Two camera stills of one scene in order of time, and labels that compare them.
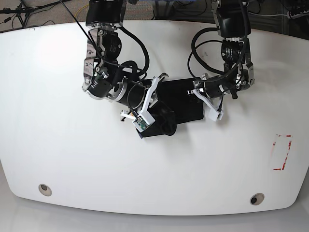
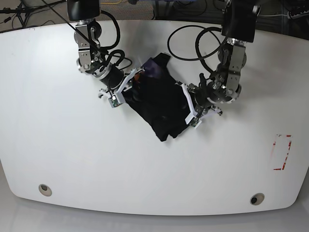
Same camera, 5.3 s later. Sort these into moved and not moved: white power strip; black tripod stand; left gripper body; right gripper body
Moved: left gripper body; right gripper body
Not moved: white power strip; black tripod stand
